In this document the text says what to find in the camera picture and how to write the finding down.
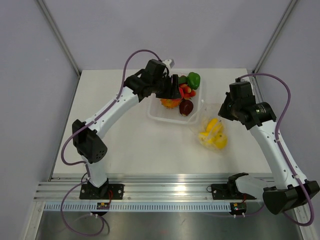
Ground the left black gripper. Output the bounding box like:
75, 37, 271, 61
152, 74, 181, 100

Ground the red lychee bunch with leaves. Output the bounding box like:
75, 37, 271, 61
178, 75, 196, 100

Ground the dark red plum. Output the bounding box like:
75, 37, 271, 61
179, 100, 194, 116

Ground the yellow pear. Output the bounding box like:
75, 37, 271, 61
206, 118, 224, 133

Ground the clear zip top bag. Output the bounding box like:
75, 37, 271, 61
187, 99, 228, 153

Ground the yellow bell pepper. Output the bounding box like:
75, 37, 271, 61
198, 132, 217, 149

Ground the yellow lemon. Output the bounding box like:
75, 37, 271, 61
213, 132, 228, 150

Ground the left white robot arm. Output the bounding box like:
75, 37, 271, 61
72, 59, 181, 199

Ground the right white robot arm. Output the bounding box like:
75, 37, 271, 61
218, 81, 320, 215

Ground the orange spiky horned melon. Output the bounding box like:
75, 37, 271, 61
160, 98, 182, 109

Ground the green bell pepper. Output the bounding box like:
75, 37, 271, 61
187, 72, 201, 90

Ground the white plastic basket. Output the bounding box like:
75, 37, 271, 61
147, 69, 206, 125

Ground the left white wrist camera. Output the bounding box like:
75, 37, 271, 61
162, 58, 175, 70

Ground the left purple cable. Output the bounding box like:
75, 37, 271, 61
60, 49, 163, 236

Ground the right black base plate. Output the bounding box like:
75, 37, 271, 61
206, 183, 257, 201

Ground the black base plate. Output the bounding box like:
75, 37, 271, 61
79, 183, 124, 200
206, 183, 257, 201

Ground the aluminium mounting rail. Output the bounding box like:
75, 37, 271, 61
33, 173, 306, 204

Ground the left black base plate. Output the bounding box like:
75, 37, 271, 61
79, 183, 124, 200

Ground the white slotted cable duct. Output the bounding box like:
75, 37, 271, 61
44, 201, 231, 213

